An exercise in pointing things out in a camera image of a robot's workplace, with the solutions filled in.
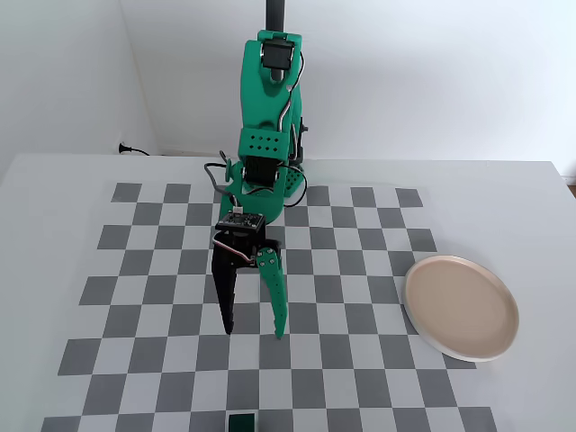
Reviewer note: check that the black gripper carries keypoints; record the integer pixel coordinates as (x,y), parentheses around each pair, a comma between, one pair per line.
(238,250)

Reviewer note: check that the black wrist camera board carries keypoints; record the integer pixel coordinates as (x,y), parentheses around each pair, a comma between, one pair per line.
(240,220)

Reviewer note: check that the grey white checkerboard mat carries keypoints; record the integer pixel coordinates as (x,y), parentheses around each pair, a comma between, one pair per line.
(351,315)

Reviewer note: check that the pink plastic bowl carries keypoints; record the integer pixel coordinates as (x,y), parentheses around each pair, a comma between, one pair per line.
(461,308)

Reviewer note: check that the black vertical pole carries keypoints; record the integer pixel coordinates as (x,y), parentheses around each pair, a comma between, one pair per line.
(275,13)

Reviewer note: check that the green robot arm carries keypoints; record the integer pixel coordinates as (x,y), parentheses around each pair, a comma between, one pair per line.
(258,103)

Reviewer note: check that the dark green dice cube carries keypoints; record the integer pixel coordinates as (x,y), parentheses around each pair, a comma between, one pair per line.
(242,423)

